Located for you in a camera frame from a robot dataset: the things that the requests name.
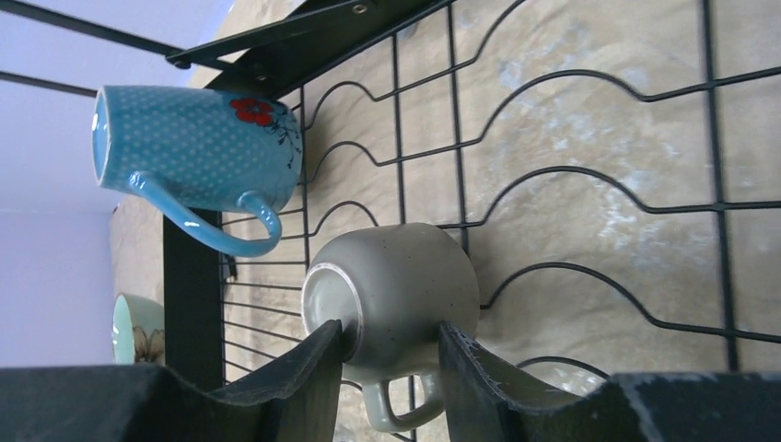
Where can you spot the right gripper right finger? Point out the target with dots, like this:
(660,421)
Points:
(488,399)

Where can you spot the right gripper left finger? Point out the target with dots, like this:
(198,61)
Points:
(293,398)

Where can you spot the small grey mug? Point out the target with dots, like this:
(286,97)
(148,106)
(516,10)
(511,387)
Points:
(391,287)

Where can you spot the blue polka dot mug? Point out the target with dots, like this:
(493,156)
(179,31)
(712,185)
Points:
(219,165)

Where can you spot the mint green bowl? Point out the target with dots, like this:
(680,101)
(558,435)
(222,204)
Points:
(138,333)

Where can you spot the black wire dish rack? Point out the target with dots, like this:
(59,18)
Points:
(611,169)

